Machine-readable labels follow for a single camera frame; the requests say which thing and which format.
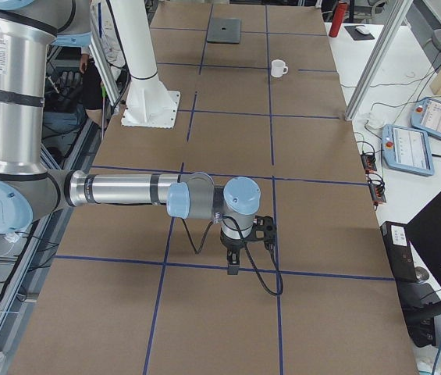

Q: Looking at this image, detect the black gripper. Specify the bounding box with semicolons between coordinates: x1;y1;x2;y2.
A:
220;232;247;275

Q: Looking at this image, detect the white ceramic cup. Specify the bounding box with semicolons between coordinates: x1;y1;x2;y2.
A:
270;59;289;78

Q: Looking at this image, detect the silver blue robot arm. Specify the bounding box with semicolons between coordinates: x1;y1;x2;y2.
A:
0;1;261;274

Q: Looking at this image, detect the grey closed laptop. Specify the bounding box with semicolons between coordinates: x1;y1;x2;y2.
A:
206;17;241;45

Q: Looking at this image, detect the lower orange black adapter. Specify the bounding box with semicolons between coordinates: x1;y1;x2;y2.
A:
366;173;386;209

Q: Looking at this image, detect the orange black adapter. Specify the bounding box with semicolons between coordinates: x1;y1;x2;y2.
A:
366;173;386;209
361;152;377;173

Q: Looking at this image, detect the black desktop box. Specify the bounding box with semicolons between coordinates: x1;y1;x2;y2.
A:
380;221;418;283

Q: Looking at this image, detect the brown paper table cover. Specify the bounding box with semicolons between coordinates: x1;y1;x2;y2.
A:
9;2;417;374

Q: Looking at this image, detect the upper orange black adapter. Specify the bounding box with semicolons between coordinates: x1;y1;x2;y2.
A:
361;152;377;173

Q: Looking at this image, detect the near blue teach pendant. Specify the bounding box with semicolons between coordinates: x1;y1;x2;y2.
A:
382;124;435;176

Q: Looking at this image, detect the blue teach pendant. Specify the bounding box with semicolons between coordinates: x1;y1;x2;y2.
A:
411;98;441;140
382;124;435;176

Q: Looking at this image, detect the far blue teach pendant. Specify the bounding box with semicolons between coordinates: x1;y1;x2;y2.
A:
411;98;441;140

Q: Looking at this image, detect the black mouse pad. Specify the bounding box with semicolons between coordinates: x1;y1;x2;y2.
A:
344;25;375;41

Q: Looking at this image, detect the white computer mouse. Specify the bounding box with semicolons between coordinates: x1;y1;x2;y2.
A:
355;25;371;35

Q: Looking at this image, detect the red cylindrical bottle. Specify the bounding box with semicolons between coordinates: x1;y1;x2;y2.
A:
329;0;350;38

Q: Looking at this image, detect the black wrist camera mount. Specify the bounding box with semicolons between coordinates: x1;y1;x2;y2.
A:
247;216;277;254

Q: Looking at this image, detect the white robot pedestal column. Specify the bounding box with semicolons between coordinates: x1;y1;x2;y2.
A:
110;0;180;129

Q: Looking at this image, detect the aluminium side frame rack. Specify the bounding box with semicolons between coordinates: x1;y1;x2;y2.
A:
0;120;101;371

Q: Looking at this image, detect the aluminium frame post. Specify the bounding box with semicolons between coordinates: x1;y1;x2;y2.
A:
344;0;413;121

